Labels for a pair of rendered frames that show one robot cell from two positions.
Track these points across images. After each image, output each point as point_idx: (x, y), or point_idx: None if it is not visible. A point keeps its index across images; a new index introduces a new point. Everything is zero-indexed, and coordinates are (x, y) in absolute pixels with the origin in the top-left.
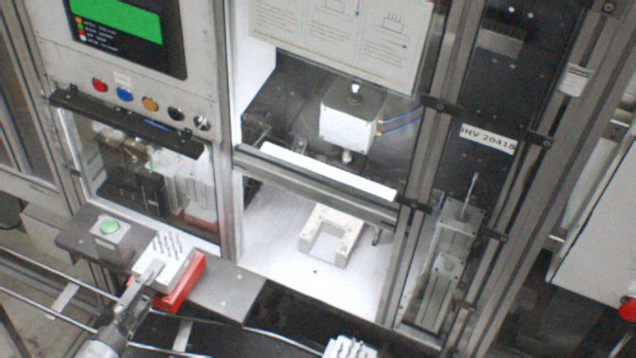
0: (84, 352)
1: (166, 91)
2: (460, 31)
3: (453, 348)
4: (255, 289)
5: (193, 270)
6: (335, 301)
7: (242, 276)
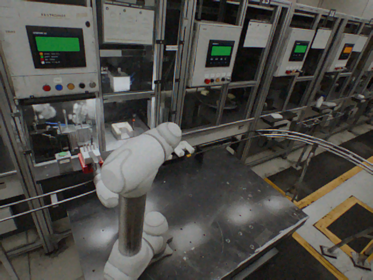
0: (99, 177)
1: (77, 77)
2: (162, 16)
3: None
4: None
5: None
6: None
7: (111, 151)
